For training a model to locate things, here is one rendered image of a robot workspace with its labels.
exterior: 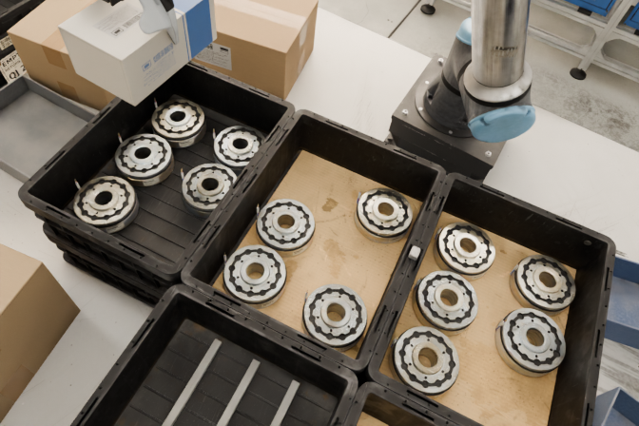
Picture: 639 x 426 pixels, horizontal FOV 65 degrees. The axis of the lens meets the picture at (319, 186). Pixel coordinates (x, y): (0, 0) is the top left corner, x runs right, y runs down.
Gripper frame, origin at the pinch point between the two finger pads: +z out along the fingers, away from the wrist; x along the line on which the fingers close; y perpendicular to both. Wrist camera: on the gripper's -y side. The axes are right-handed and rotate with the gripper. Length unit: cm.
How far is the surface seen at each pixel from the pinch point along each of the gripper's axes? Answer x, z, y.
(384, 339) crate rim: 55, 18, 17
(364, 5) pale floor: -33, 112, -175
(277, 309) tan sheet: 37.5, 27.6, 17.9
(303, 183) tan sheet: 27.7, 27.8, -6.0
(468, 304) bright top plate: 64, 25, 1
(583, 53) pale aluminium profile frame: 75, 99, -191
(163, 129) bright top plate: -0.6, 24.9, 0.7
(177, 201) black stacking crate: 10.7, 27.8, 10.6
